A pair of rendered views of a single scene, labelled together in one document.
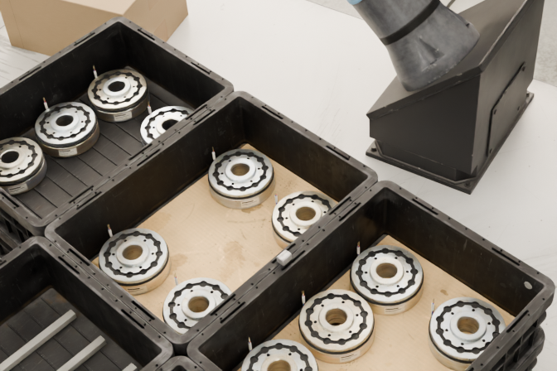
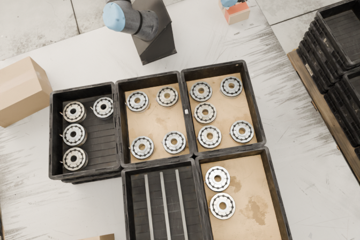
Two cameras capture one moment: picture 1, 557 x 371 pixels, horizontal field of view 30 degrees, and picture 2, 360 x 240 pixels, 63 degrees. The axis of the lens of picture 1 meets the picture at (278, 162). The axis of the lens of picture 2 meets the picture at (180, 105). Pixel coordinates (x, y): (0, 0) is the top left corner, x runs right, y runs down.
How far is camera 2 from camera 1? 0.69 m
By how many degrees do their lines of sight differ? 32
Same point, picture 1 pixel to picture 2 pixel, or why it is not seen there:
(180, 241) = (144, 132)
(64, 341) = (152, 182)
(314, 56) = (96, 51)
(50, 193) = (94, 155)
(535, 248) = (204, 52)
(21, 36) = (7, 122)
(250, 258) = (165, 118)
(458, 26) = (149, 13)
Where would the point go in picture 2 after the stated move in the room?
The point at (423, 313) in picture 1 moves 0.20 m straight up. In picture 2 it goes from (216, 91) to (218, 72)
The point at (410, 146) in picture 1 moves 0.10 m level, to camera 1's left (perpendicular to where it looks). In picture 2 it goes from (155, 53) to (144, 68)
